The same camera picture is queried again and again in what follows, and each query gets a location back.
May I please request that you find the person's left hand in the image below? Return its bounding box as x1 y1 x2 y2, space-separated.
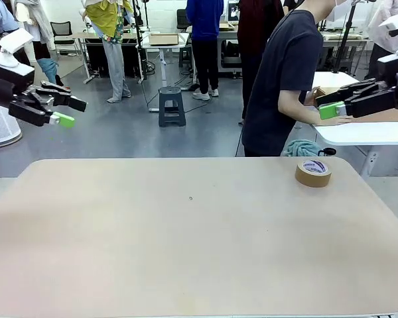
303 86 320 107

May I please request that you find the mannequin in yellow-green garment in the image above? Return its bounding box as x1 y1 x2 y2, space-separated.
82 0 136 104

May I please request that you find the teal crumpled cloth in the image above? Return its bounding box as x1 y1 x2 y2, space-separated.
282 138 320 158

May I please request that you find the person in light blue shirt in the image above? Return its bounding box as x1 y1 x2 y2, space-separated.
0 0 20 34

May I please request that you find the white side table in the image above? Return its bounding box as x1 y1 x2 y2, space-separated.
309 70 398 177

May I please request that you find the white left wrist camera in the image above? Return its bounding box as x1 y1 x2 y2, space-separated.
0 27 34 68

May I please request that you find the black tripod stand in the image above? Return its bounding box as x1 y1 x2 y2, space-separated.
330 0 360 76

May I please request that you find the black plastic step stool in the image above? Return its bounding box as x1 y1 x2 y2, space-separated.
158 87 187 129

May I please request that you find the person in dark red top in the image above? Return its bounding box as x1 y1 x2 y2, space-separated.
237 0 285 122

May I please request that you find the person in royal blue top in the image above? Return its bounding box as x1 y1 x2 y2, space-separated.
186 0 225 101

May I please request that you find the flat cardboard box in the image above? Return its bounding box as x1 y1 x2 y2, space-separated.
148 31 180 46

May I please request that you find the black mesh office chair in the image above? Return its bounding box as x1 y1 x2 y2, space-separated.
50 21 83 59

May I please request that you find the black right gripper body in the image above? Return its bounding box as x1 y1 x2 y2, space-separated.
376 54 398 110

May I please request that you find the white perforated air purifier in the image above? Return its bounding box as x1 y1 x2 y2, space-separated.
0 100 24 147

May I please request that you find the mannequin with grey scarf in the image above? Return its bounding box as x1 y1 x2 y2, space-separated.
13 0 66 89

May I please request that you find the person's right forearm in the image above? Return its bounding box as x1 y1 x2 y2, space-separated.
278 89 340 127

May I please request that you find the brown cardboard shipping box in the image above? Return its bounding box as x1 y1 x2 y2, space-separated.
312 85 398 123

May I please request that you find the person's right hand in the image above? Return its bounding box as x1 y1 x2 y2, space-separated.
331 114 354 127

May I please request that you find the white standing desk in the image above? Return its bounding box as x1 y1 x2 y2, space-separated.
140 30 197 114

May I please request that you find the brown packing tape roll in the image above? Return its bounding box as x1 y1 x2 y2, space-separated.
295 159 333 189

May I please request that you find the person in navy t-shirt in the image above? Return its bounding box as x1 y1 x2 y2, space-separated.
241 0 339 158

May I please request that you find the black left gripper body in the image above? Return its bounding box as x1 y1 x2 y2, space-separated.
0 61 36 111

